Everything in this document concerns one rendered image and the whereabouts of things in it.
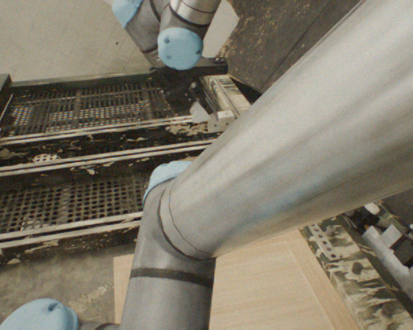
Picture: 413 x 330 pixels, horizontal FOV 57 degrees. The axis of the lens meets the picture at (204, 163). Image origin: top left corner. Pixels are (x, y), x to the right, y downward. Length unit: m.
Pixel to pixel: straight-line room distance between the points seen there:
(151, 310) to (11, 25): 6.10
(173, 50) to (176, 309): 0.44
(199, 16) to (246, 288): 0.71
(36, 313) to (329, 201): 0.27
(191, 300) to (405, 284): 0.90
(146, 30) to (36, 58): 5.68
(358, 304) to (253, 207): 0.86
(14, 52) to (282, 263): 5.80
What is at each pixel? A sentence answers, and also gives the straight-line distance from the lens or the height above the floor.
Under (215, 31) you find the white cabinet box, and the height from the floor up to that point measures 0.18.
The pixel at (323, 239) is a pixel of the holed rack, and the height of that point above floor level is 0.88.
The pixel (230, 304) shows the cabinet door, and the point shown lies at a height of 1.12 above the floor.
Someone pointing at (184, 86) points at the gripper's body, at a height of 1.45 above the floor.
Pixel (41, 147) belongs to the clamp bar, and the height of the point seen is 1.61.
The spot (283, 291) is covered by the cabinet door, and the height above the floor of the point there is 1.00.
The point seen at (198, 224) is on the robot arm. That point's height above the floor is 1.61.
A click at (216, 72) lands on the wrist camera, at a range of 0.87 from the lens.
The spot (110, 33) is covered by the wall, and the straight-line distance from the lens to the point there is 6.11.
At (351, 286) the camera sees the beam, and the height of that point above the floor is 0.88.
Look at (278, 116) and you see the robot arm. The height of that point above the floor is 1.64.
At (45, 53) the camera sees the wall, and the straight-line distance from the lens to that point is 6.39.
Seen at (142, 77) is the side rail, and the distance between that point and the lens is 2.34.
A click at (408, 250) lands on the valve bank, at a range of 1.15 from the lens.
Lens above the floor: 1.73
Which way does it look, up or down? 27 degrees down
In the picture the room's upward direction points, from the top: 68 degrees counter-clockwise
